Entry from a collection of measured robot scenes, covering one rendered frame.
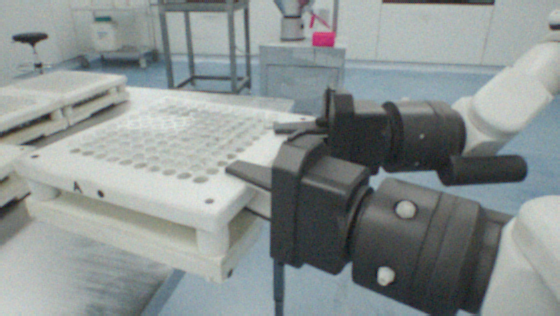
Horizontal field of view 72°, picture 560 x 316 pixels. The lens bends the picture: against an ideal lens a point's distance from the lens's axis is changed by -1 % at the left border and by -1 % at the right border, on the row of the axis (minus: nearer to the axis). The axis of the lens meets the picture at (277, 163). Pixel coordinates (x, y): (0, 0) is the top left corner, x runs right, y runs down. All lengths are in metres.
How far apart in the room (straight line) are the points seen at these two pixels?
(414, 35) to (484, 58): 0.98
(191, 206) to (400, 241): 0.16
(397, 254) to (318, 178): 0.08
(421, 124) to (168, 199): 0.28
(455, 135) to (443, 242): 0.23
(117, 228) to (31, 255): 0.27
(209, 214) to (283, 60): 2.62
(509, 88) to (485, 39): 5.41
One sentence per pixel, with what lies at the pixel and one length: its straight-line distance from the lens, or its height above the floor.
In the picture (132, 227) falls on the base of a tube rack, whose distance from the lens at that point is 0.39.
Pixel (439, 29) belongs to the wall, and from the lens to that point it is 5.78.
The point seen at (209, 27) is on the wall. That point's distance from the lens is 6.01.
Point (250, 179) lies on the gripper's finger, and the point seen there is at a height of 1.09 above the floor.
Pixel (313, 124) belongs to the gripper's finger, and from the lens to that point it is 0.45.
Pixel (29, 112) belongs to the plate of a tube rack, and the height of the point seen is 0.97.
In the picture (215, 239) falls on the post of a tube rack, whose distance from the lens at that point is 0.33.
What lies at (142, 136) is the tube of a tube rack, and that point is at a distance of 0.45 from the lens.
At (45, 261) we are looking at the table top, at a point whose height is 0.90.
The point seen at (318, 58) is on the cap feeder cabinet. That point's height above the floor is 0.68.
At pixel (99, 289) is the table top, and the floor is 0.90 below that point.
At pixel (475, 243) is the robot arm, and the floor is 1.10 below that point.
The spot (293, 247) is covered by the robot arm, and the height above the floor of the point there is 1.05.
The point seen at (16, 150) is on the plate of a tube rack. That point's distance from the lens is 0.83.
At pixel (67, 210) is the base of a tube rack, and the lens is 0.45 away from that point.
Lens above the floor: 1.26
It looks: 27 degrees down
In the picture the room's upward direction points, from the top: straight up
